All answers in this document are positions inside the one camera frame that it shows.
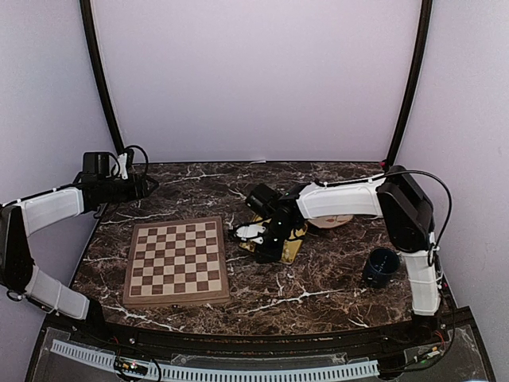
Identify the left black frame post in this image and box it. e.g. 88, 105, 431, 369
79, 0, 125, 154

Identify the black frame post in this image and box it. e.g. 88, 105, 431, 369
381, 0, 433, 171
79, 0, 125, 154

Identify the wooden chess board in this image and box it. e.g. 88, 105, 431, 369
122, 216, 230, 309

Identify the gold metal tray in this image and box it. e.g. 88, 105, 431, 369
237, 214, 308, 265

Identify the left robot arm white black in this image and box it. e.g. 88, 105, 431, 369
1, 145, 159, 347

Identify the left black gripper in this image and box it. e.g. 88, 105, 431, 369
98, 172, 158, 203

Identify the right black frame post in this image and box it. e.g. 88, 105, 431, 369
381, 0, 433, 171

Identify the beige floral ceramic plate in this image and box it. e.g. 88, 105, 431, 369
309, 215, 353, 229

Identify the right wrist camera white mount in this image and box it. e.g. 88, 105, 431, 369
228, 223, 266, 244

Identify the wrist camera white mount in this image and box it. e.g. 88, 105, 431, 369
228, 223, 266, 244
111, 144, 150, 180

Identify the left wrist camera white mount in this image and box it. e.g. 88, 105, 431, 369
111, 144, 150, 180

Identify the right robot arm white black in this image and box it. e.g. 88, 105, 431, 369
233, 166, 443, 345

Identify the white cable duct strip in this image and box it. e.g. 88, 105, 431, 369
50, 340, 379, 381

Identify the dark blue mug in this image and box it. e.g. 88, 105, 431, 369
362, 248, 400, 289

